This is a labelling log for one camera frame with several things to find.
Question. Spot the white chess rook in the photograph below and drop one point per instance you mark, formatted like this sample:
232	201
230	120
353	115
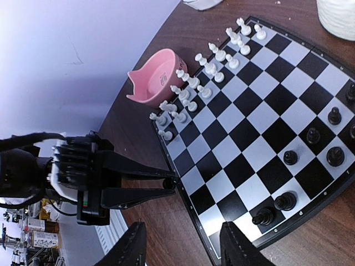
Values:
160	120
245	29

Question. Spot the white ribbed ceramic mug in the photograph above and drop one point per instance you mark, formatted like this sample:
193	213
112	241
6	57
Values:
337	17

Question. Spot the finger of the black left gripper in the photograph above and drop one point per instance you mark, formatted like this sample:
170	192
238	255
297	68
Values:
132	170
116	197

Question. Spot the white chess knight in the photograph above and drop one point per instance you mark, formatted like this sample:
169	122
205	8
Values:
168	107
234	37

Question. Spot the black and white chessboard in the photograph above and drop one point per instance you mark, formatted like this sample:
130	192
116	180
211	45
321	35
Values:
228	154

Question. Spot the white chess king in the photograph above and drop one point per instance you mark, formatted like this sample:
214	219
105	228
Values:
192	82

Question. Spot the white chess bishop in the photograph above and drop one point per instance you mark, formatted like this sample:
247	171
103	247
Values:
220	55
182	94

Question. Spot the white chess pawn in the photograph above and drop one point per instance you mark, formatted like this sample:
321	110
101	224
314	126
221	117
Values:
180	117
191	105
244	48
233	62
205	92
218	76
260	33

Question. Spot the black chess pawn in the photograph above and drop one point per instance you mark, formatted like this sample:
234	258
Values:
350	92
334	116
290	157
313	136
264	216

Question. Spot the pink bowl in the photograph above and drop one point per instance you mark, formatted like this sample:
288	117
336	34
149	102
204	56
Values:
152	82

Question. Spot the white chess queen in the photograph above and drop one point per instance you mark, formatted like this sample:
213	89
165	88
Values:
210	68

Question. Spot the black chess piece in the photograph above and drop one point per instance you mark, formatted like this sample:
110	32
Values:
285	202
335	156

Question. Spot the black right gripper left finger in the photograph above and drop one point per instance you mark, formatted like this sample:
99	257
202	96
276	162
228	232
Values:
130	250

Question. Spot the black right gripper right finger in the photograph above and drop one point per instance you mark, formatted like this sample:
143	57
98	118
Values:
236	249

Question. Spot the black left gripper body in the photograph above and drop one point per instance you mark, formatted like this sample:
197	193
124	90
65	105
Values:
77	176

